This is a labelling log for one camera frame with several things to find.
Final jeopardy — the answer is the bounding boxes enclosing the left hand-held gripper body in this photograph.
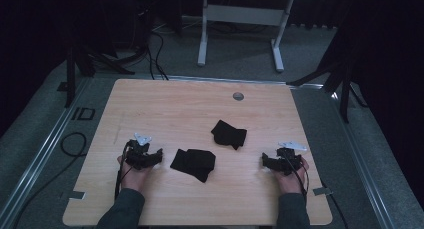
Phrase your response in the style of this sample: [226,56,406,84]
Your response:
[124,132,157,172]

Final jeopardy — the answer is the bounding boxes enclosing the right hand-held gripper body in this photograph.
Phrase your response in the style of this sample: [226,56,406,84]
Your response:
[274,141,309,176]

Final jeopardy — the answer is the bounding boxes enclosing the black cloth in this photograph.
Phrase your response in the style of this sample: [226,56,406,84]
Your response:
[169,148,217,184]
[210,119,248,151]

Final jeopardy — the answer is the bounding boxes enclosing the person's right hand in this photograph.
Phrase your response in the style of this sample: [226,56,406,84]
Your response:
[273,156,311,196]

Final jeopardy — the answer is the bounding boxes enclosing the person's left hand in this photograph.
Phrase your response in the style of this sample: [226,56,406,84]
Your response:
[116,154,155,194]

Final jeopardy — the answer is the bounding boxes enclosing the grey tape tab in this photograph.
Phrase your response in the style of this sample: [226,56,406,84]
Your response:
[67,190,87,201]
[312,186,334,197]

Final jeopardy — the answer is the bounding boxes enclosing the black tripod stand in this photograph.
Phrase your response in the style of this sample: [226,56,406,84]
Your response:
[287,25,369,125]
[63,43,136,109]

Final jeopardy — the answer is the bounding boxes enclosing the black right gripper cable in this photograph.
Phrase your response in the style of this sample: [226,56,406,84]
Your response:
[283,152,310,197]

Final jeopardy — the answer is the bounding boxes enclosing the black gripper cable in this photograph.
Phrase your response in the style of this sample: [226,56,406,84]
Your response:
[283,152,310,197]
[113,140,134,202]

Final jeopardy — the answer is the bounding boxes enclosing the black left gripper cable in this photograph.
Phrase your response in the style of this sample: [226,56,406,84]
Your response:
[113,140,134,202]

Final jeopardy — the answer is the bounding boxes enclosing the black floor cable loop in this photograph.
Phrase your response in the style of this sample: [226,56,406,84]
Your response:
[9,131,88,229]

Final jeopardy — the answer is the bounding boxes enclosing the metal floor rail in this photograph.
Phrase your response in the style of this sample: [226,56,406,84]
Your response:
[328,88,399,229]
[151,74,325,91]
[0,76,93,229]

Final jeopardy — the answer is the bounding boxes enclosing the black background cables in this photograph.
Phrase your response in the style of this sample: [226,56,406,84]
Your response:
[144,22,170,81]

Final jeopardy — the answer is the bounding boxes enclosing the white desk frame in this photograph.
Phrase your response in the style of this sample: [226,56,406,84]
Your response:
[196,0,296,74]

